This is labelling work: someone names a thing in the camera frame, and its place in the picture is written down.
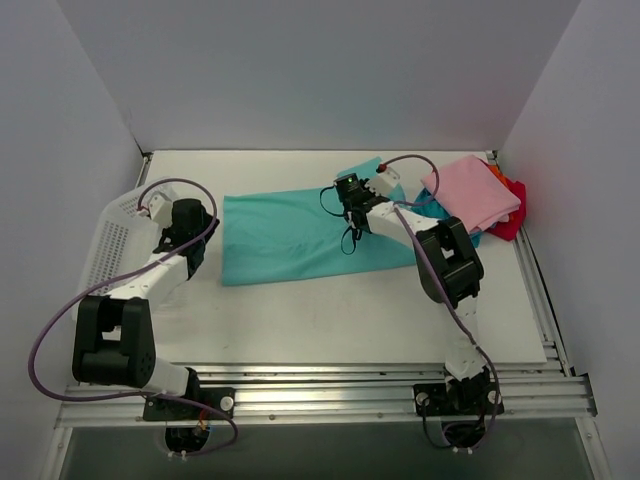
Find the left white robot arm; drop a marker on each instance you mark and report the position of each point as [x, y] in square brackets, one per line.
[114, 340]

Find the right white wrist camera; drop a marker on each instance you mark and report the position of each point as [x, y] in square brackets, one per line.
[385, 180]

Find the blue folded t-shirt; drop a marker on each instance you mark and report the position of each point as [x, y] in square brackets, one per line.
[425, 206]

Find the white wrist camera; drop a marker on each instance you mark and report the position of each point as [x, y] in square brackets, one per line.
[158, 209]
[385, 180]

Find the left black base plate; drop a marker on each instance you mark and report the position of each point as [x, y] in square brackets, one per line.
[221, 399]

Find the pink folded t-shirt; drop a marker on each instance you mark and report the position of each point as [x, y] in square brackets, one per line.
[468, 190]

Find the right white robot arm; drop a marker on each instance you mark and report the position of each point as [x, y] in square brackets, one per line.
[449, 267]

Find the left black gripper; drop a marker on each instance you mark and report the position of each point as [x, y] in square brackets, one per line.
[195, 255]

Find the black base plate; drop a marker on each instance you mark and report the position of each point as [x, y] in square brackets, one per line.
[454, 399]
[221, 399]

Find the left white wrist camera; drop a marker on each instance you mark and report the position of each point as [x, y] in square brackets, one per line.
[158, 209]

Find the teal green t-shirt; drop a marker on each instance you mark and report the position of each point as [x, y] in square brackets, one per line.
[287, 236]

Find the white plastic basket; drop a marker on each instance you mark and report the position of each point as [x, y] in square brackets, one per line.
[123, 248]

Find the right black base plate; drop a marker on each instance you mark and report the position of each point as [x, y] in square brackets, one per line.
[454, 399]

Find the red folded t-shirt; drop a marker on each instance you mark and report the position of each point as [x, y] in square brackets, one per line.
[508, 231]

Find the aluminium rail frame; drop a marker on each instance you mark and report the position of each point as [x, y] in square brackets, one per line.
[350, 349]

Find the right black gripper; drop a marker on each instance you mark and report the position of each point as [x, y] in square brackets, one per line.
[351, 215]

